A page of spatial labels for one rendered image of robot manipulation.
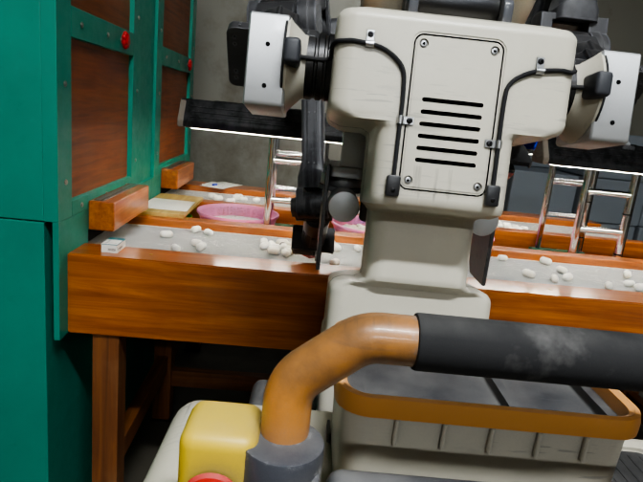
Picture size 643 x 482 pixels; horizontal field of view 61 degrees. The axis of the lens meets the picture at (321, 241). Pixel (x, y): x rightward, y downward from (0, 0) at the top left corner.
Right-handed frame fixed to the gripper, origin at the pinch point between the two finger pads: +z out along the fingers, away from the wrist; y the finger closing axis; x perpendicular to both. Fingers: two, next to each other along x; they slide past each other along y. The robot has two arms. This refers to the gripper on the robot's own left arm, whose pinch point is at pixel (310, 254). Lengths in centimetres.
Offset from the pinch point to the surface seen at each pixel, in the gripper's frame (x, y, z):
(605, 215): -104, -175, 130
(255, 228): -15.7, 15.5, 18.1
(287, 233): -15.0, 6.1, 18.6
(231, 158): -130, 43, 149
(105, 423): 42, 45, 14
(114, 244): 7.9, 44.1, -12.6
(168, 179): -45, 50, 43
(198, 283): 14.8, 24.7, -11.1
